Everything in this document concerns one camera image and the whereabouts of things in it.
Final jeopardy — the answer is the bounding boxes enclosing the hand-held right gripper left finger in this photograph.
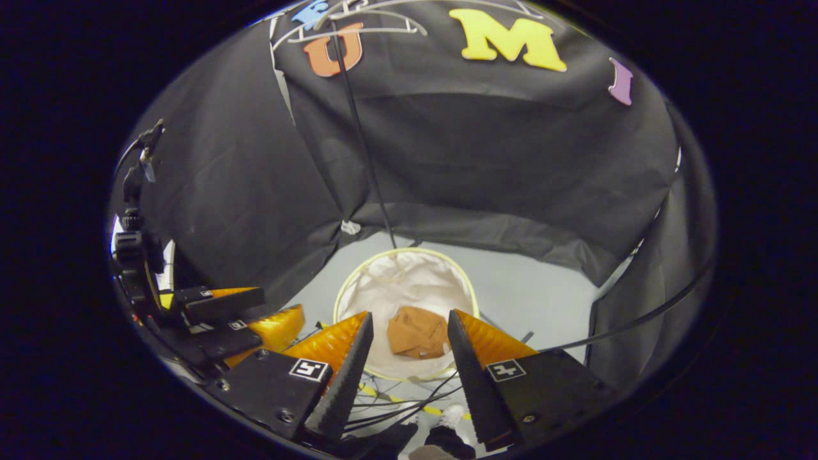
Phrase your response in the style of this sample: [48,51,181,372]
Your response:
[204,311,374,441]

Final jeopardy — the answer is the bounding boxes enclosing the round cream laundry hamper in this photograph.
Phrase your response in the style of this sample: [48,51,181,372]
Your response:
[332,247,480,384]

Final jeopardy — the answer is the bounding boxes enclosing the white shirt hanger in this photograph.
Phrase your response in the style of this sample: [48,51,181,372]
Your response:
[358,0,545,20]

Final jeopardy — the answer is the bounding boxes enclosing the brown collared shirt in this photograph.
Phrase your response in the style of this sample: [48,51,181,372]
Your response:
[387,305,452,360]

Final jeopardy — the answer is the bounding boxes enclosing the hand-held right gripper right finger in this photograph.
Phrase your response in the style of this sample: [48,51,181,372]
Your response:
[447,309,614,451]

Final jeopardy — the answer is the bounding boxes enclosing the person's dark trousers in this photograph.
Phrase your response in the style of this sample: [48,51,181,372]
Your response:
[358,422,477,460]

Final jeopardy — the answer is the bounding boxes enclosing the black floor cable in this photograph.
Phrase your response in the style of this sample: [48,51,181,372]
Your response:
[345,369,462,434]

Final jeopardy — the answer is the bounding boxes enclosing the empty white clothes hanger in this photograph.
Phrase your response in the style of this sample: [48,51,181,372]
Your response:
[272,6,429,47]

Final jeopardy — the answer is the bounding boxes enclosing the black backdrop cloth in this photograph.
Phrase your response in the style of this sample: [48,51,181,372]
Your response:
[109,0,716,390]

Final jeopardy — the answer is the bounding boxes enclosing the yellow floor tape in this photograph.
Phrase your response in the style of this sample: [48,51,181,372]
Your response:
[358,382,474,421]

